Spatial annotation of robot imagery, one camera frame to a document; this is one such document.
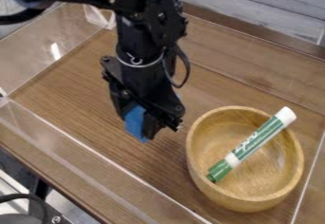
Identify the brown wooden bowl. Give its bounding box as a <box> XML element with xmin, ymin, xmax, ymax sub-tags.
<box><xmin>186</xmin><ymin>106</ymin><xmax>305</xmax><ymax>213</ymax></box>

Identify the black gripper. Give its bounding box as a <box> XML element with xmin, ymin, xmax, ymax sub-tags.
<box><xmin>101</xmin><ymin>56</ymin><xmax>186</xmax><ymax>140</ymax></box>

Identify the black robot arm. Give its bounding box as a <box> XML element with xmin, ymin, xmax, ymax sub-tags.
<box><xmin>0</xmin><ymin>0</ymin><xmax>190</xmax><ymax>142</ymax></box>

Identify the black cable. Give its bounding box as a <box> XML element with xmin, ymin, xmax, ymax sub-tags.
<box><xmin>0</xmin><ymin>193</ymin><xmax>49</xmax><ymax>224</ymax></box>

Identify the blue block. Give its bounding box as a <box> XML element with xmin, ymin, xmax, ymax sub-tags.
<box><xmin>125</xmin><ymin>105</ymin><xmax>148</xmax><ymax>142</ymax></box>

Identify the green white marker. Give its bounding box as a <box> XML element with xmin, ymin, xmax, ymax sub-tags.
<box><xmin>206</xmin><ymin>106</ymin><xmax>297</xmax><ymax>183</ymax></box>

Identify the black metal stand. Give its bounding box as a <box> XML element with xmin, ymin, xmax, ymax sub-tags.
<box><xmin>29</xmin><ymin>178</ymin><xmax>65</xmax><ymax>224</ymax></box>

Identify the clear acrylic tray wall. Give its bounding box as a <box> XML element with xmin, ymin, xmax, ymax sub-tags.
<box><xmin>0</xmin><ymin>5</ymin><xmax>325</xmax><ymax>224</ymax></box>

